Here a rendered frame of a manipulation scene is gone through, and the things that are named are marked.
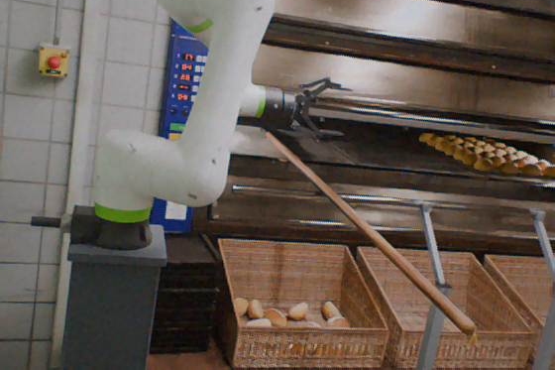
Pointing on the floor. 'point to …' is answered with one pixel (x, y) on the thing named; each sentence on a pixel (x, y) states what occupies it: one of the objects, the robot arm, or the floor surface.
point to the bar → (439, 259)
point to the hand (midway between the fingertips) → (343, 111)
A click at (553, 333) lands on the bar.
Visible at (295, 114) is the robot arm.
